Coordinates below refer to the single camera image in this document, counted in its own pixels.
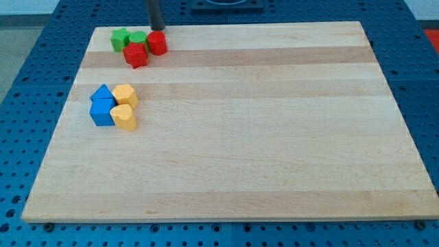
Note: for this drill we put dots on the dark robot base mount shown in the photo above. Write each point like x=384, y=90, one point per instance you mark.
x=225, y=5

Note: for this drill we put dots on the green cylinder block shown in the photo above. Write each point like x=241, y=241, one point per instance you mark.
x=139, y=37

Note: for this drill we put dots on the green star block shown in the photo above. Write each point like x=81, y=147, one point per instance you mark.
x=119, y=39

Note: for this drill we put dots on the wooden board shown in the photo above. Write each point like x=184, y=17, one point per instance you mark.
x=236, y=123

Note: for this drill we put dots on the yellow heart block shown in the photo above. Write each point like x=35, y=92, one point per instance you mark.
x=123, y=117

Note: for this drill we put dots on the red cylinder block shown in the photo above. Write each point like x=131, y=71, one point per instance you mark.
x=157, y=43

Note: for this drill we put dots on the blue triangle block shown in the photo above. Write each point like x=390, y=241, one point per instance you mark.
x=103, y=92

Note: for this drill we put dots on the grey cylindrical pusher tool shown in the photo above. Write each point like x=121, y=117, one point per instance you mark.
x=155, y=15

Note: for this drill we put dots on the yellow hexagon block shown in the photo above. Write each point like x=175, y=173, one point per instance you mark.
x=125, y=94

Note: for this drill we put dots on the red star block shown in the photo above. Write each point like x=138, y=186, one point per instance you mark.
x=136, y=55

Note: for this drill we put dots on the blue cube block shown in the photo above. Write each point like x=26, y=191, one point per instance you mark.
x=100, y=112

